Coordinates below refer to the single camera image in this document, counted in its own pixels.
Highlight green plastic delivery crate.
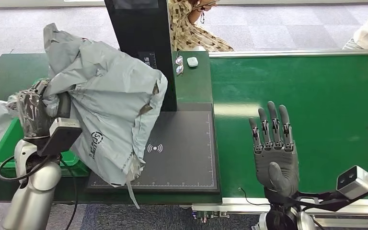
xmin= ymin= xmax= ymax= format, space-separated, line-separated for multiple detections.
xmin=0 ymin=116 xmax=91 ymax=178

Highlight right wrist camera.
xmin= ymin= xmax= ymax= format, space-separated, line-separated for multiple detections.
xmin=335 ymin=165 xmax=368 ymax=201

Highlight grey plastic courier package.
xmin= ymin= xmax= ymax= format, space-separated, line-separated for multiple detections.
xmin=43 ymin=23 xmax=169 ymax=210

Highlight eyeglasses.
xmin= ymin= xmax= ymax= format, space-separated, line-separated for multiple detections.
xmin=175 ymin=55 xmax=184 ymax=76

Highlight black scanner tower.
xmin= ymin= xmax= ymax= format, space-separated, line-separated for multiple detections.
xmin=103 ymin=0 xmax=178 ymax=112

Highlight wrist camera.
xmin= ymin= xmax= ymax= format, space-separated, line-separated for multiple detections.
xmin=335 ymin=165 xmax=368 ymax=201
xmin=37 ymin=117 xmax=83 ymax=157

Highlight thick black cable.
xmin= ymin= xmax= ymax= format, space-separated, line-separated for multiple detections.
xmin=0 ymin=155 xmax=51 ymax=183
xmin=59 ymin=159 xmax=79 ymax=230

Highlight thin black cable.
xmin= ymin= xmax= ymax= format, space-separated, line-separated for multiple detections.
xmin=238 ymin=187 xmax=269 ymax=207

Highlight green conveyor belt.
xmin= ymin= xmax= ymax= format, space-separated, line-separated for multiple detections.
xmin=180 ymin=48 xmax=368 ymax=223

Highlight black scanning pad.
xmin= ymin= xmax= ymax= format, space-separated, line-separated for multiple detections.
xmin=86 ymin=102 xmax=220 ymax=195

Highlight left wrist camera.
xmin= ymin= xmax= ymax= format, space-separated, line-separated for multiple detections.
xmin=37 ymin=117 xmax=83 ymax=157

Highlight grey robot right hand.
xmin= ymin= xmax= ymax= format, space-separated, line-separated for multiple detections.
xmin=249 ymin=101 xmax=300 ymax=197

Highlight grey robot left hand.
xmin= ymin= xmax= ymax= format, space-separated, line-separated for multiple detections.
xmin=17 ymin=79 xmax=72 ymax=140

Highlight person in patterned clothes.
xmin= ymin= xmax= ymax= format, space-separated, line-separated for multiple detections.
xmin=168 ymin=0 xmax=235 ymax=53

